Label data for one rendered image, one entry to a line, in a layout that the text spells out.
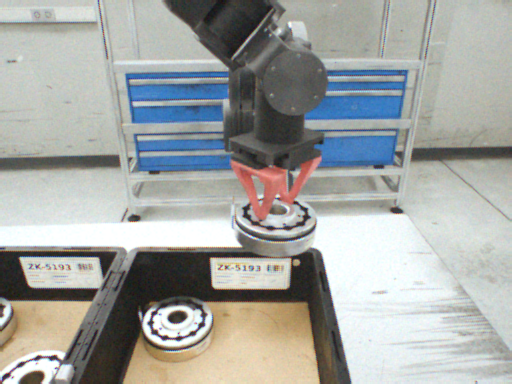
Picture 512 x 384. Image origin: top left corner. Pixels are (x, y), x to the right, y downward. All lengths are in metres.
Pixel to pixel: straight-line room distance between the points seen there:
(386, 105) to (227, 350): 2.02
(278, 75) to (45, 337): 0.53
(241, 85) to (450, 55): 2.83
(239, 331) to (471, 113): 3.28
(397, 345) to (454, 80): 2.92
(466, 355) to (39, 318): 0.74
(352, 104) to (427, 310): 1.64
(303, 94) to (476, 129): 3.47
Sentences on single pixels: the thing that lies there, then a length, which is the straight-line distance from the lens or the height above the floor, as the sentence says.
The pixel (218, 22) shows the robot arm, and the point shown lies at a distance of 0.43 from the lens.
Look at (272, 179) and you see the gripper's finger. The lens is 0.44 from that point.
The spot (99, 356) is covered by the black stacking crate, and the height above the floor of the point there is 0.91.
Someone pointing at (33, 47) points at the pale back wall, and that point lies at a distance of 3.40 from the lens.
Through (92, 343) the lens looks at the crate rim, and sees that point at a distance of 0.53.
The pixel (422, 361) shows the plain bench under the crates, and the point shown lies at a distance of 0.84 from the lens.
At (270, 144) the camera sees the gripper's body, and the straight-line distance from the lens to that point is 0.45.
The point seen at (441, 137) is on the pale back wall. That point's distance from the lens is 3.69.
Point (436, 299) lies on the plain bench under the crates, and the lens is 0.98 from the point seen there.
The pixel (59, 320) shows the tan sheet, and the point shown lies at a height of 0.83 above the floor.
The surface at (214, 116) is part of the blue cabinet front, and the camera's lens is 2.33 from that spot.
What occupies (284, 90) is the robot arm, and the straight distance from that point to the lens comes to 0.37.
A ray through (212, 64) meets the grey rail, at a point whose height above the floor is 0.92.
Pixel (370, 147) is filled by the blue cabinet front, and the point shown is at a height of 0.44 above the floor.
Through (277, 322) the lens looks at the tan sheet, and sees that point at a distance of 0.67.
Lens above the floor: 1.30
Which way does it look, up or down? 28 degrees down
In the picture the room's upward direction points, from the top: straight up
